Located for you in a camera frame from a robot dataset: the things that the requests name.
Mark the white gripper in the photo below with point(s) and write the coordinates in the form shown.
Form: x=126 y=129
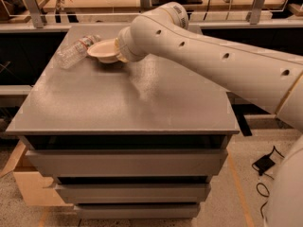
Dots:
x=123 y=45

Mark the white paper bowl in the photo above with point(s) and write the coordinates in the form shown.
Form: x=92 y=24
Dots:
x=105 y=51

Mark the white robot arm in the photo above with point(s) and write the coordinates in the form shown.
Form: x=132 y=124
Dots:
x=270 y=79

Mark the clear plastic water bottle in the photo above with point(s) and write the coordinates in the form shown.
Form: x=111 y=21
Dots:
x=68 y=56

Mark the grey drawer cabinet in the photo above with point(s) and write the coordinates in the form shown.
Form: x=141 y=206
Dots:
x=127 y=140

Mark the cardboard box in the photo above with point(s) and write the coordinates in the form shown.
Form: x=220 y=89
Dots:
x=35 y=189

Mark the black power adapter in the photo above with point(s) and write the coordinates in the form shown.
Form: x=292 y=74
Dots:
x=263 y=164

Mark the left metal bracket post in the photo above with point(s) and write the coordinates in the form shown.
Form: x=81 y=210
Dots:
x=37 y=17

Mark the right metal bracket post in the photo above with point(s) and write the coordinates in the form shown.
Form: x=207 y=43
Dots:
x=253 y=15

